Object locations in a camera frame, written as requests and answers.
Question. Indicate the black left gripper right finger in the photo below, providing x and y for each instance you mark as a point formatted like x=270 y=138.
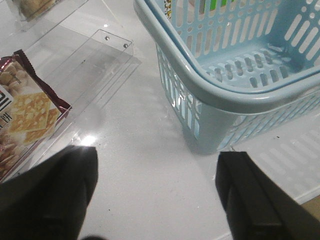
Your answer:
x=256 y=208

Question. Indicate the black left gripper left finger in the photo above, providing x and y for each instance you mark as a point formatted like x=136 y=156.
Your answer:
x=49 y=201

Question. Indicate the packaged bread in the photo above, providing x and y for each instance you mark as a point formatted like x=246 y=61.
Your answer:
x=31 y=9

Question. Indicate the light blue plastic basket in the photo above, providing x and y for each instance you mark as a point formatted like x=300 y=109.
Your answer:
x=234 y=69

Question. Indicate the brown cracker snack packet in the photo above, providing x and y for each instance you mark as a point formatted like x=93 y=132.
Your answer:
x=30 y=111

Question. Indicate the clear acrylic display shelf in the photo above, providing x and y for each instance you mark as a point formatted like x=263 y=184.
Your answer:
x=81 y=51

